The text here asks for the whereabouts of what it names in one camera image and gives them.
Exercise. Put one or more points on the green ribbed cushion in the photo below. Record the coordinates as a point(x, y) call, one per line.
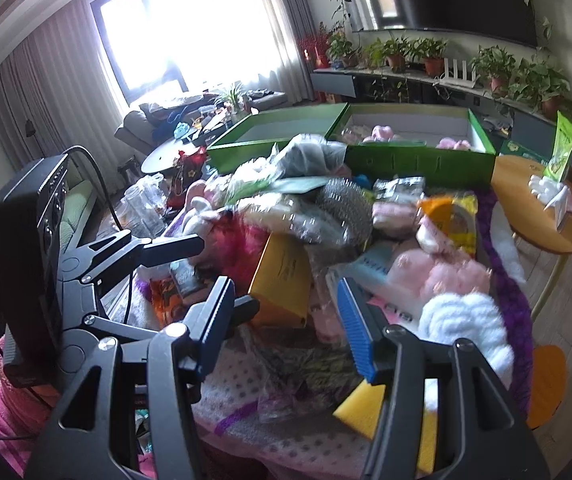
point(83, 200)

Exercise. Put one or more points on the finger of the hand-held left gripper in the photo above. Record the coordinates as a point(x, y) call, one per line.
point(166, 252)
point(126, 332)

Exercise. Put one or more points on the grey sofa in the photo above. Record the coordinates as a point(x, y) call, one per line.
point(141, 125)

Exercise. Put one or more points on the orange stool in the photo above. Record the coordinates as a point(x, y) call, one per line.
point(545, 385)

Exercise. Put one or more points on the dark plastic packet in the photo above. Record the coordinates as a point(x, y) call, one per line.
point(398, 190)

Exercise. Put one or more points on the person's left forearm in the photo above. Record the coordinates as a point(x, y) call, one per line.
point(21, 410)

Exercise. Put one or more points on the yellow box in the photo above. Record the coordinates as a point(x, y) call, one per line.
point(281, 280)

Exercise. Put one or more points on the white folded card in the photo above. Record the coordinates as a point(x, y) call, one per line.
point(565, 217)

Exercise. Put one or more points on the white packet with blue print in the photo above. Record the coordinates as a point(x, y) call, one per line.
point(373, 270)

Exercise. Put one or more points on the white gloves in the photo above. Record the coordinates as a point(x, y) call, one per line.
point(545, 190)

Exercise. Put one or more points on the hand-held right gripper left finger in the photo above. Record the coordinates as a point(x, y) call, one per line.
point(218, 330)

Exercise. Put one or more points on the green and white carton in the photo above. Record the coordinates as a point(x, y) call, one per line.
point(520, 150)

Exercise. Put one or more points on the white router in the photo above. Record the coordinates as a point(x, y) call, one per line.
point(460, 72)

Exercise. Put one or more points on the sheer white curtain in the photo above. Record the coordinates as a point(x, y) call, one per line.
point(286, 25)

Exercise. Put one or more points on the pink dotted blanket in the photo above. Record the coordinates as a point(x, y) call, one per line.
point(246, 385)

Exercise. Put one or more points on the bright window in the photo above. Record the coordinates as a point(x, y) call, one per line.
point(186, 25)

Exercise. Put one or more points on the row of potted plants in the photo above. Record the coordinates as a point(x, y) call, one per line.
point(495, 67)

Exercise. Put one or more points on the green card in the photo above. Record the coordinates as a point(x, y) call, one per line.
point(296, 185)

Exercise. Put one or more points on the red gift bag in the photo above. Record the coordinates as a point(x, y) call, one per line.
point(188, 170)

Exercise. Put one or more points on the pink plush rabbit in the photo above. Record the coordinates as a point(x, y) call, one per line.
point(203, 205)

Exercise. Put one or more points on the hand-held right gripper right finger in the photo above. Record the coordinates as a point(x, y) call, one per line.
point(358, 330)

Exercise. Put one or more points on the small pink plush toy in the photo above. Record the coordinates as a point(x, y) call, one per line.
point(383, 133)

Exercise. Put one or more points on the large pink plush toy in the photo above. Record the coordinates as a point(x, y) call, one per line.
point(440, 275)

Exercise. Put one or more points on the yellow sponge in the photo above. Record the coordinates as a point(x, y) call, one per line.
point(365, 405)

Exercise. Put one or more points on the green snack packet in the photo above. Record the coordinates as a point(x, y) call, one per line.
point(560, 150)

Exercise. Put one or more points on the grey cloth in plastic bag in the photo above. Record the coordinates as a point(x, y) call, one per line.
point(311, 155)

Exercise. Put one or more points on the pink plush bear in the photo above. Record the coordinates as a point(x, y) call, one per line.
point(453, 143)

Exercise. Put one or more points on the round coffee table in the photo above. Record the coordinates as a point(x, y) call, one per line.
point(166, 155)

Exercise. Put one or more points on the white fluffy plush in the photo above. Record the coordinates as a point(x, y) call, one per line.
point(470, 330)

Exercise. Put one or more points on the black floor lamp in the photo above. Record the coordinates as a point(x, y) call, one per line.
point(30, 130)

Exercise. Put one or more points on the orange patterned packet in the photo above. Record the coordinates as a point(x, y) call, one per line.
point(166, 305)

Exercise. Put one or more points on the small blue toy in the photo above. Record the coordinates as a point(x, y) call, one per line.
point(363, 181)

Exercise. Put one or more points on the beige curtain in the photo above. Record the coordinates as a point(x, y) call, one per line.
point(51, 95)

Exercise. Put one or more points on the clear plastic jar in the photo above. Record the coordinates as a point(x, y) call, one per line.
point(141, 205)

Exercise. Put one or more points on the green box lid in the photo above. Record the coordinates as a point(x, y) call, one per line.
point(276, 127)

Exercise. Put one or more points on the red and pink cloth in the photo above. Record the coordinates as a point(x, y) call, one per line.
point(236, 250)

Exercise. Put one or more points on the round wooden table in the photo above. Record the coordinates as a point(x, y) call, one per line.
point(520, 210)

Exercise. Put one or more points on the green cardboard box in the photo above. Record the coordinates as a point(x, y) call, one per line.
point(415, 165)

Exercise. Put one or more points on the small plant on coffee table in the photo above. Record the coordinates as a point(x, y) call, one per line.
point(233, 97)

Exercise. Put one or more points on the spiky hair roller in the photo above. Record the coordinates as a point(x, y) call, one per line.
point(345, 207)

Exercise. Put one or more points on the purple fluffy blanket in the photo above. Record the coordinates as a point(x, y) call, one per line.
point(513, 300)

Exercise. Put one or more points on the orange snack packet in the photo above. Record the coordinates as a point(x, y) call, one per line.
point(453, 220)

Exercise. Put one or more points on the red flower arrangement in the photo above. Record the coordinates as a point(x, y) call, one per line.
point(316, 45)

